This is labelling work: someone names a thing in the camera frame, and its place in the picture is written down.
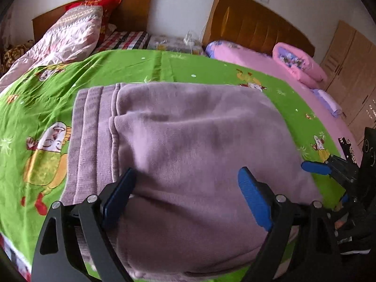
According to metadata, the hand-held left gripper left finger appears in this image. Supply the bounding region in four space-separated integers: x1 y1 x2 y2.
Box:
31 167 137 282

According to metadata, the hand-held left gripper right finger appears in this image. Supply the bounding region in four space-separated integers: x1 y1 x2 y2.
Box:
238 167 344 282

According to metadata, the mauve sweater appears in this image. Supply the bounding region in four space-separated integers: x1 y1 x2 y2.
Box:
60 82 324 279

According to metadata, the folded lavender cloth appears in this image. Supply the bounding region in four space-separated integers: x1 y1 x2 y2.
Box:
311 89 343 118

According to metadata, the pink rolled quilt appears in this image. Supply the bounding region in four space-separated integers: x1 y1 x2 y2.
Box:
272 43 328 89

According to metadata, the pink bed sheet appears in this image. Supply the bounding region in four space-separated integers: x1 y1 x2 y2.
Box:
206 39 360 165

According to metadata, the wooden wardrobe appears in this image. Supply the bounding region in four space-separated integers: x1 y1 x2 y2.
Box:
320 20 376 153

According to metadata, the red white patterned sheet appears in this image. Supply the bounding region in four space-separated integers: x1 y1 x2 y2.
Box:
0 233 31 281

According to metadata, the green cartoon printed bed sheet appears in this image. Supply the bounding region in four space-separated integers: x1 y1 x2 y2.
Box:
0 49 345 282

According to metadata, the floral pillow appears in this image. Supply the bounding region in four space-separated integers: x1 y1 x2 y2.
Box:
205 39 246 59

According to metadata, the padded wooden headboard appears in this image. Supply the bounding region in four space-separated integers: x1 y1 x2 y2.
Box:
201 0 315 58

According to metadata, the plaid bed sheet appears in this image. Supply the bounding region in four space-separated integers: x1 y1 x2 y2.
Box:
94 30 149 54

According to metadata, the nightstand with floral cloth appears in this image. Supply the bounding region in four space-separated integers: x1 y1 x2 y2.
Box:
147 35 204 56

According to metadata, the pink patterned quilt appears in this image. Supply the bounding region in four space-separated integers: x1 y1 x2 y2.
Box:
0 5 104 93

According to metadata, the yellow brown blanket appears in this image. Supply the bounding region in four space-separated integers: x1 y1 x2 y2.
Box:
0 39 34 75

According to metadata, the plain wooden headboard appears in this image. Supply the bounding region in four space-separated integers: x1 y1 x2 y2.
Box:
32 0 154 43

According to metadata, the red pillow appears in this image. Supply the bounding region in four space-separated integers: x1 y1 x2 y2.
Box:
65 0 123 46

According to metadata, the white charger with cable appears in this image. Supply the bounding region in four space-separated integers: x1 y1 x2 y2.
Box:
184 20 212 54

